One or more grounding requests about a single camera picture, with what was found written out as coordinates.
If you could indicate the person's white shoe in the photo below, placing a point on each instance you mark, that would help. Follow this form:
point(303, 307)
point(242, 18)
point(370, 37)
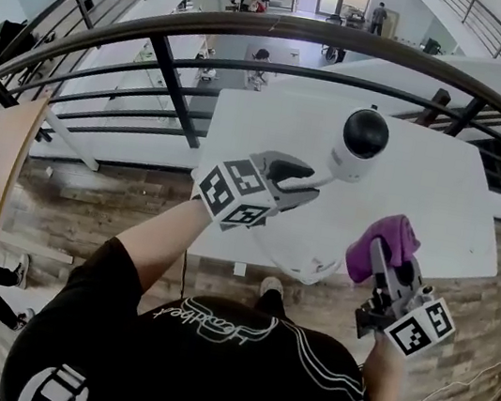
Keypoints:
point(271, 286)

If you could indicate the cardboard box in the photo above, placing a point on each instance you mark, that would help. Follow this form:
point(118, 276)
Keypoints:
point(391, 23)

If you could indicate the person's right forearm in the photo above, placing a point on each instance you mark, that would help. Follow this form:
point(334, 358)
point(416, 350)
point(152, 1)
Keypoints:
point(381, 388)

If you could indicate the black bin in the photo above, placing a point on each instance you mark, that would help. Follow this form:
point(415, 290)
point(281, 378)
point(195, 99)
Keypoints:
point(432, 46)

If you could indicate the curved balcony railing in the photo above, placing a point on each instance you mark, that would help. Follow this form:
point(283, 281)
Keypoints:
point(489, 25)

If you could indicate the white dome camera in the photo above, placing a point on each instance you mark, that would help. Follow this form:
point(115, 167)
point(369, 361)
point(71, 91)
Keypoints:
point(356, 162)

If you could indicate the person's black trouser leg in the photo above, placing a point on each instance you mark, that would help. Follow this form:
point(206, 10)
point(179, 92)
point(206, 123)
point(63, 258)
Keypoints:
point(273, 305)

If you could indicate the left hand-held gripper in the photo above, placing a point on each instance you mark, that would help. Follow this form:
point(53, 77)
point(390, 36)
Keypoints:
point(237, 192)

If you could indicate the wooden staircase railing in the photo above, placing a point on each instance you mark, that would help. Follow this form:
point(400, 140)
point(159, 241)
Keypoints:
point(437, 109)

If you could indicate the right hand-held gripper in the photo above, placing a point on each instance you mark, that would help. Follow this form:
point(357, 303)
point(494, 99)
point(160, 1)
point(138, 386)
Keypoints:
point(419, 328)

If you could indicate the person's left forearm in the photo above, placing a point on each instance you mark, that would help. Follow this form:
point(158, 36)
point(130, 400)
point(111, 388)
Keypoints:
point(163, 237)

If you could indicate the white table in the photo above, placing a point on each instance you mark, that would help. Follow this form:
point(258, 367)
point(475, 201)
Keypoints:
point(422, 200)

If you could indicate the person's black t-shirt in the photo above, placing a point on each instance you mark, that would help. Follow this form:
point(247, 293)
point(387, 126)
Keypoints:
point(202, 377)

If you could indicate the purple cloth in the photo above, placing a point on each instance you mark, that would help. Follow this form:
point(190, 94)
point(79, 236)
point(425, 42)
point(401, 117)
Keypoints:
point(388, 232)

